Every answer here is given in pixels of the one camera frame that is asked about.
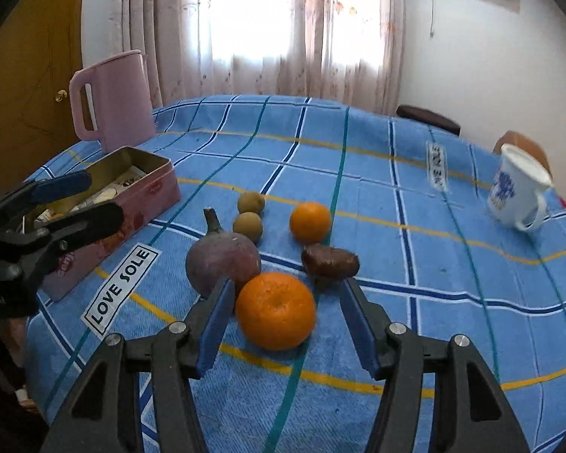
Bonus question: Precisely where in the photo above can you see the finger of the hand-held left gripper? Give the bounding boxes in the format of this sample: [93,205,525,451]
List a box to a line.
[0,170,94,228]
[15,201,125,290]

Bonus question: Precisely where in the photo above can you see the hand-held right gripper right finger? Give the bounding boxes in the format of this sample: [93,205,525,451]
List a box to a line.
[340,277,532,453]

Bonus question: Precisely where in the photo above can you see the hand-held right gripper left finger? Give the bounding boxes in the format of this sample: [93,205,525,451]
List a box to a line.
[40,276,237,453]

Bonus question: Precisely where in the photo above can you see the large orange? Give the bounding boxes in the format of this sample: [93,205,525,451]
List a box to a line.
[236,272,318,352]

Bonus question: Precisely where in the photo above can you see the white paper packets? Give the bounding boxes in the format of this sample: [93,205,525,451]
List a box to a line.
[35,165,148,223]

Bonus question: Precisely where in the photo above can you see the purple fruit with stem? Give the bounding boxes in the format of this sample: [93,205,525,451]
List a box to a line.
[185,207,262,297]

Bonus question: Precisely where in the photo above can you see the dark brown oblong fruit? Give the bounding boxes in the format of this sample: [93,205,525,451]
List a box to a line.
[301,244,361,290]

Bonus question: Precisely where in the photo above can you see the pink tin box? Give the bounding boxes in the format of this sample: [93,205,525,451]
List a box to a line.
[23,146,183,303]

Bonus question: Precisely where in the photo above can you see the pink plastic pitcher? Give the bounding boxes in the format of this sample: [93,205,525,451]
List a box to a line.
[69,49,159,154]

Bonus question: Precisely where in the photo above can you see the small brown longan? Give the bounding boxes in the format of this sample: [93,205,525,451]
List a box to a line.
[232,212,264,242]
[237,191,266,215]

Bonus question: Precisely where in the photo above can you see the small orange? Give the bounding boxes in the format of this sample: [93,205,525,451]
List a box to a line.
[289,202,333,245]

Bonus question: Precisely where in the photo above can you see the yellow wooden door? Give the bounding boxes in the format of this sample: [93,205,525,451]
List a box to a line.
[0,0,89,192]

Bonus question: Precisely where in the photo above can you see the blue checked tablecloth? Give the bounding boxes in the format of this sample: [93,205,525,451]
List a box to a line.
[25,95,566,453]

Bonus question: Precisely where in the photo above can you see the white mug with blue flowers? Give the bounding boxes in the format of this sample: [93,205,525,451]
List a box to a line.
[487,145,554,232]

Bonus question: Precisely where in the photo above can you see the dark chair back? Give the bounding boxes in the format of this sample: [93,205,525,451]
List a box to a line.
[395,104,462,137]

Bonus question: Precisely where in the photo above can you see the brown chair back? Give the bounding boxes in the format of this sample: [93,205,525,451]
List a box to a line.
[492,130,553,181]

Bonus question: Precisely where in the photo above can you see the sheer floral curtain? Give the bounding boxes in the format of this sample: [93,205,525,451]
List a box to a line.
[108,0,407,117]

